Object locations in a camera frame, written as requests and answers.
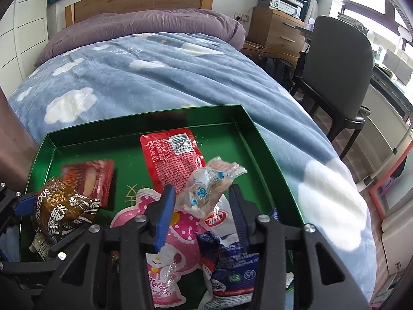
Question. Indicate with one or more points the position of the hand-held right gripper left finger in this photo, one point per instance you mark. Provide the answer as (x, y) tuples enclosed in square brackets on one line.
[(164, 219)]

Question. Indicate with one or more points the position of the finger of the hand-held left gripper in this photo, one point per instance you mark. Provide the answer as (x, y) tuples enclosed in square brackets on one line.
[(25, 205), (51, 254)]

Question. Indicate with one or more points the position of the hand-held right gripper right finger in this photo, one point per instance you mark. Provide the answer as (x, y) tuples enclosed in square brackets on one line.
[(238, 219)]

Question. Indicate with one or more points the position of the beige candy packet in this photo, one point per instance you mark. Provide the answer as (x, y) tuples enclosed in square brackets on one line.
[(40, 248)]

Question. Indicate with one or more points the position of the pink character snack packet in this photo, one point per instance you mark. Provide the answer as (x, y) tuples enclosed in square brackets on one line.
[(184, 232)]

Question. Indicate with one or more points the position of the brown snack packet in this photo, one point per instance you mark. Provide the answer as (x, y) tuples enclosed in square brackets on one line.
[(64, 206)]

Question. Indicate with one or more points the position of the blue and white snack packet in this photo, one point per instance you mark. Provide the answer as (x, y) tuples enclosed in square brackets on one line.
[(226, 264)]

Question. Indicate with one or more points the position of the clear candy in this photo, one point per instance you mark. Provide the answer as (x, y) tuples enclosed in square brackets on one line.
[(203, 187)]

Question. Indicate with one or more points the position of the long red snack packet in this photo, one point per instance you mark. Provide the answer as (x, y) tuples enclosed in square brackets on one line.
[(167, 161)]

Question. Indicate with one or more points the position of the red-brown snack packet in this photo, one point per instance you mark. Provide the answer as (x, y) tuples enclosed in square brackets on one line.
[(87, 177)]

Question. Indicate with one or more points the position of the green tray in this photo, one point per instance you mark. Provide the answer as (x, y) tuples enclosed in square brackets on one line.
[(96, 135)]

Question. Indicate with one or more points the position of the brown and black thermos jug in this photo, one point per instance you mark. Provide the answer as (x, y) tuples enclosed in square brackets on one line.
[(16, 142)]

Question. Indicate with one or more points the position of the black bag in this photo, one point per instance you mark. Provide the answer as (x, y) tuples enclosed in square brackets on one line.
[(287, 74)]

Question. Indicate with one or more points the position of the white wardrobe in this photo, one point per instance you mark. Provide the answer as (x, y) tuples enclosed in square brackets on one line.
[(25, 32)]

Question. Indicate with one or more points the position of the grey chair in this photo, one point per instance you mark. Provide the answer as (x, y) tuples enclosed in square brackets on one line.
[(335, 71)]

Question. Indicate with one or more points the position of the white desk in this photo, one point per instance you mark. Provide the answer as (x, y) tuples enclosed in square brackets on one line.
[(380, 103)]

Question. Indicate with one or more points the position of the wooden nightstand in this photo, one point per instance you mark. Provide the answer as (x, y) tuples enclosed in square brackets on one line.
[(274, 29)]

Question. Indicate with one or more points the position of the white printer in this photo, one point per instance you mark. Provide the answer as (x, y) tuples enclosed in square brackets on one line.
[(284, 5)]

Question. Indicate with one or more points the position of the pink metal frame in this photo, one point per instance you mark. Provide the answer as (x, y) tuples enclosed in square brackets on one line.
[(392, 180)]

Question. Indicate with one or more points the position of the wall socket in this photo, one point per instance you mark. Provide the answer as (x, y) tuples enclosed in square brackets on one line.
[(241, 17)]

